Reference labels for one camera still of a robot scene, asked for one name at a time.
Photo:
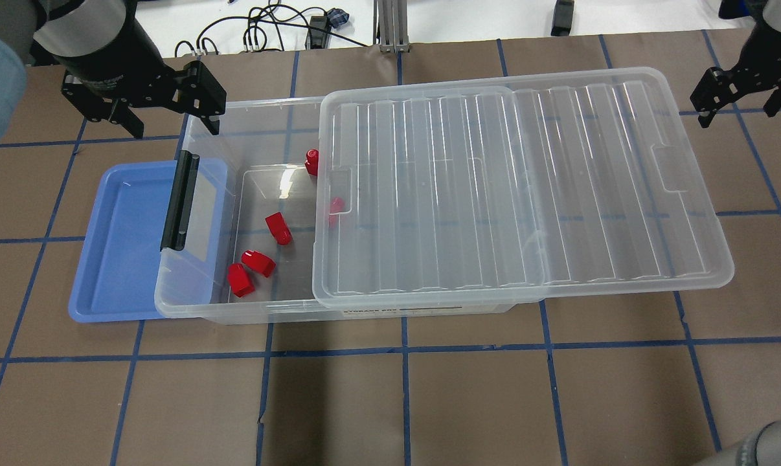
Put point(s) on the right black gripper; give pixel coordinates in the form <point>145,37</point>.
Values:
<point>770,57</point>

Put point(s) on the clear plastic storage box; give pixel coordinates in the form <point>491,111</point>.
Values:
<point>264,143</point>

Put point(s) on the aluminium frame post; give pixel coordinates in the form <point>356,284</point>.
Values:
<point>391,26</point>

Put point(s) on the black box latch handle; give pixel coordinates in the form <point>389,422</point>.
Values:
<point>178,214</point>

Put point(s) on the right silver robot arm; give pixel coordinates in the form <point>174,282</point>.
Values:
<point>765,14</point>

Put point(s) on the red block in box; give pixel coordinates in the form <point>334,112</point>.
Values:
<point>312,162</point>
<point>337,205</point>
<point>258,262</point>
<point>240,280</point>

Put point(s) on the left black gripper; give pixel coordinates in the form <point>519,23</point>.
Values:
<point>107,46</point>

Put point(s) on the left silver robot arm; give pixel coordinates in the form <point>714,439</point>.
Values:
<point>60,28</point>

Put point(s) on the blue plastic tray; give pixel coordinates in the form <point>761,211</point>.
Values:
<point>122,262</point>

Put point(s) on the clear plastic box lid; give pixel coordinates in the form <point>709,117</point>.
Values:
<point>511,190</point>

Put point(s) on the red block from tray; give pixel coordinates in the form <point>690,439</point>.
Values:
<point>279,229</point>

